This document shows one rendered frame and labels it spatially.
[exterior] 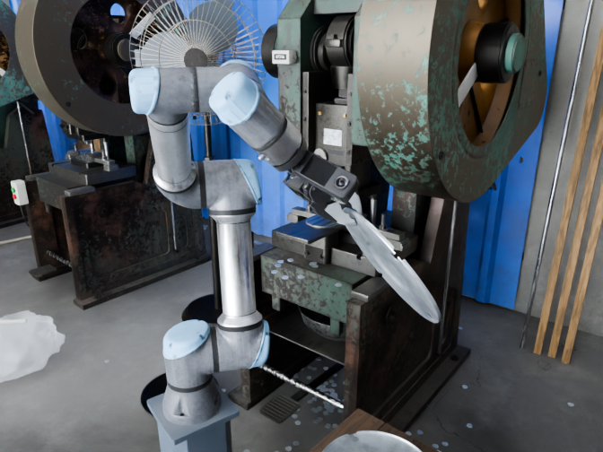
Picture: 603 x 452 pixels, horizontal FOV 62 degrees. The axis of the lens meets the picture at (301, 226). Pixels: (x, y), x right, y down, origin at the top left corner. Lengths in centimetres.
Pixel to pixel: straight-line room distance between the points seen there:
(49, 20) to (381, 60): 169
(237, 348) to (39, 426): 114
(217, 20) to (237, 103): 151
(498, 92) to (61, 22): 182
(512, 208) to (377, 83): 168
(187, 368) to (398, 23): 93
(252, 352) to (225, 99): 72
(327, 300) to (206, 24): 126
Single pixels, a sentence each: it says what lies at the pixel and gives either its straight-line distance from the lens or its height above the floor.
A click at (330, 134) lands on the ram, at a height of 107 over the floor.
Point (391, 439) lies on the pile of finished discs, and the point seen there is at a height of 38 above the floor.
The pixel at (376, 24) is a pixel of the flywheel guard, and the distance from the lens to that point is 121.
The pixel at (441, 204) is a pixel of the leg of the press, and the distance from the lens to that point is 191.
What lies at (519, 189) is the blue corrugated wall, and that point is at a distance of 273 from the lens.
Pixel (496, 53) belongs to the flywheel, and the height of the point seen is 133.
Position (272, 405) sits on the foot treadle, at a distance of 187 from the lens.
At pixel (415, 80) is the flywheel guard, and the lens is 116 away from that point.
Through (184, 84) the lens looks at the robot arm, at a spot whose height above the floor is 129.
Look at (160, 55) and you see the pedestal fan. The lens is 234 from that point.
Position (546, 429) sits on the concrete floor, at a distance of 222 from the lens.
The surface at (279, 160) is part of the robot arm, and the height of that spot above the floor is 117.
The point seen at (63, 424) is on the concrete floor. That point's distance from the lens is 223.
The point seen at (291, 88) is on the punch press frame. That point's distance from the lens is 171.
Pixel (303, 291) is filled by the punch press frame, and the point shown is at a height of 56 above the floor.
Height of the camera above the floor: 135
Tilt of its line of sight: 20 degrees down
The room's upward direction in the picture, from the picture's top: straight up
